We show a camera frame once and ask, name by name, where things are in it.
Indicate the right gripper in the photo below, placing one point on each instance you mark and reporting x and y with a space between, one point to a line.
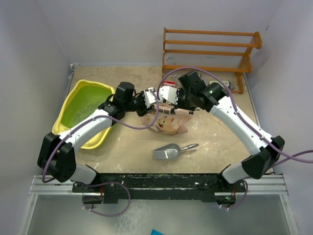
180 92

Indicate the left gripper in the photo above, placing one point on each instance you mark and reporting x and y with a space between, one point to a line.
145 110

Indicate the grey ruler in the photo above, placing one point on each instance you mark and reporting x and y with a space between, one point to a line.
172 111

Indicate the pink cat litter bag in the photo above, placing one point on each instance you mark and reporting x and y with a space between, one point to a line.
167 124

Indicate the silver metal scoop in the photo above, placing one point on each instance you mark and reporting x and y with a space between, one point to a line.
171 151

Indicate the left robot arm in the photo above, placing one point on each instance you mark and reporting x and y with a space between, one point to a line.
57 154

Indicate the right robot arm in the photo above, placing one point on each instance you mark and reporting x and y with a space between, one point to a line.
215 99

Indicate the red white small box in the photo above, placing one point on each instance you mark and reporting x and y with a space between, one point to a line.
169 83

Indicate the green white box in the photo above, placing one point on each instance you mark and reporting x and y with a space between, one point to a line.
227 83

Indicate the yellow green litter box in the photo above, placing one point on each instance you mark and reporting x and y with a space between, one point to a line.
80 103

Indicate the orange wooden shelf rack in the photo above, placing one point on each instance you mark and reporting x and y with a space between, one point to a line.
243 67

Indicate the blue object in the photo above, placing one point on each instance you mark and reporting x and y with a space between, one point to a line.
155 232

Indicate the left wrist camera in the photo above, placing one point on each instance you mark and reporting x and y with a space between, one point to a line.
150 97

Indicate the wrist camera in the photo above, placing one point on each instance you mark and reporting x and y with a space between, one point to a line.
150 97
169 94

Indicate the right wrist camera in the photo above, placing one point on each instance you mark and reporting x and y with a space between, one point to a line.
169 94

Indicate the black base frame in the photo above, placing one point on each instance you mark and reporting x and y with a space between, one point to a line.
206 187

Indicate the aluminium rail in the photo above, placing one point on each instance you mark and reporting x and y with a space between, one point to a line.
51 188

